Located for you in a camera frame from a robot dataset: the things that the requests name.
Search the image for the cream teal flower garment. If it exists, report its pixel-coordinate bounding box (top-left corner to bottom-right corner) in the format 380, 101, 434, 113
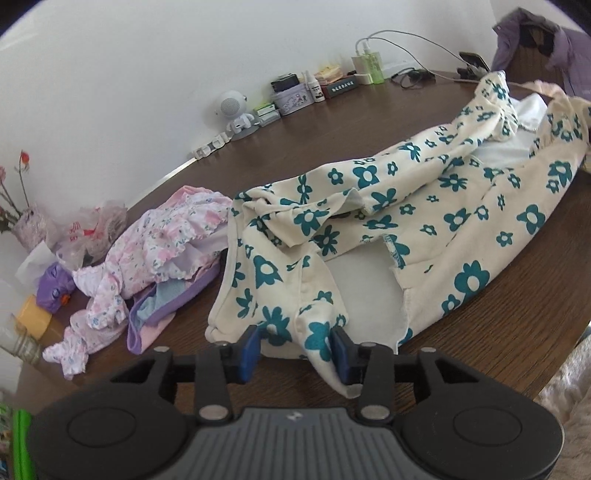
205, 72, 590, 398

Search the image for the purple trimmed pastel garment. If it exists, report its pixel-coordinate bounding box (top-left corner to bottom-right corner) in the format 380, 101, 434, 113
126, 260, 221, 355

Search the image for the purple plush toy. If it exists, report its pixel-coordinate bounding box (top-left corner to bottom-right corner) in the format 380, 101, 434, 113
36, 262, 76, 314

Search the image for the crumpled plastic bag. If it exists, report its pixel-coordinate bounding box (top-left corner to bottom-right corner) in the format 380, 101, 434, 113
55, 201, 127, 272

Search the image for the white tissue pack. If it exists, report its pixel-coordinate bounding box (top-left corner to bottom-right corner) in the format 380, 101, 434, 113
15, 241, 57, 294

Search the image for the white power strip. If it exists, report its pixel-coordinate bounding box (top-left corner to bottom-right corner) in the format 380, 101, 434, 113
189, 132, 231, 160

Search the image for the vase with dried roses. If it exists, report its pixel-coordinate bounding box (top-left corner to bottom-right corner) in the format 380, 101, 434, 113
1, 150, 49, 253

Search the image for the white round robot toy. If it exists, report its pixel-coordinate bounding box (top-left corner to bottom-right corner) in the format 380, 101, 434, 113
216, 90, 259, 141

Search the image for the black label box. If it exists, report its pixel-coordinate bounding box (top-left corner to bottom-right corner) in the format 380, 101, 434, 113
324, 76, 359, 99

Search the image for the small white dropper bottle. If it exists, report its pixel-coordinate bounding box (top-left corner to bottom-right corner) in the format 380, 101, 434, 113
304, 71, 325, 103

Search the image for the green liquid bottle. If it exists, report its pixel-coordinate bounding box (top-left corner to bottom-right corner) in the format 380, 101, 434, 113
363, 49, 385, 85

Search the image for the phone on clip stand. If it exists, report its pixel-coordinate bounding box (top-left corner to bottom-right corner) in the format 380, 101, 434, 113
457, 51, 490, 80

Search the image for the purple jacket on chair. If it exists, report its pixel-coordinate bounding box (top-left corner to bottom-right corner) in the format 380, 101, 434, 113
491, 7, 590, 100

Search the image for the white charger with cable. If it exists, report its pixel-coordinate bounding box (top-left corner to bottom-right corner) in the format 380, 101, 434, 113
355, 29, 481, 83

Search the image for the black cable bundle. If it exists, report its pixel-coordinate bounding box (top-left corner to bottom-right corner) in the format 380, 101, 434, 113
390, 67, 436, 89

